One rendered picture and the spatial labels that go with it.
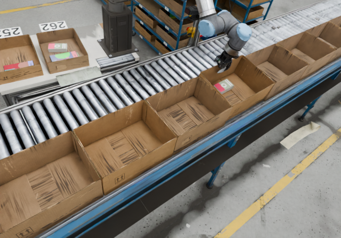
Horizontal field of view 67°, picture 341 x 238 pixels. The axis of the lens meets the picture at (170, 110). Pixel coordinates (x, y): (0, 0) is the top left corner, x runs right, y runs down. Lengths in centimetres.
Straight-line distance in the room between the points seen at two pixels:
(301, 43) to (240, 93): 91
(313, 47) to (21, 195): 226
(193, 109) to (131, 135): 42
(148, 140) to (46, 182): 52
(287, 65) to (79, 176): 162
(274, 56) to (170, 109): 99
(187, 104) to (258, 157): 127
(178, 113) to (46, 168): 76
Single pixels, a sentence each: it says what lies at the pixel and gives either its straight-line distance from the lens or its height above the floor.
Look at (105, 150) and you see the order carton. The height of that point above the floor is 89.
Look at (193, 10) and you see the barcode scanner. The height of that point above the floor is 108.
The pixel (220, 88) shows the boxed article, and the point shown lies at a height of 94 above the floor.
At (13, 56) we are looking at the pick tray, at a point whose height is 76.
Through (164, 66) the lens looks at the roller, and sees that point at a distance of 209.
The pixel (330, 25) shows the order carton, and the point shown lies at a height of 102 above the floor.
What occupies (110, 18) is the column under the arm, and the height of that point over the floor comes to 106.
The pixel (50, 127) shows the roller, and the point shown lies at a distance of 169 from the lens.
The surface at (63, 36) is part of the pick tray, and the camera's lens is 232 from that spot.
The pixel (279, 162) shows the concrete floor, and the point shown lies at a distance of 276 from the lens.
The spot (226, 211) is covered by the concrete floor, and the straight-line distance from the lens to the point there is 230.
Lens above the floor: 203
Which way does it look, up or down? 47 degrees down
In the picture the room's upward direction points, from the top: 11 degrees clockwise
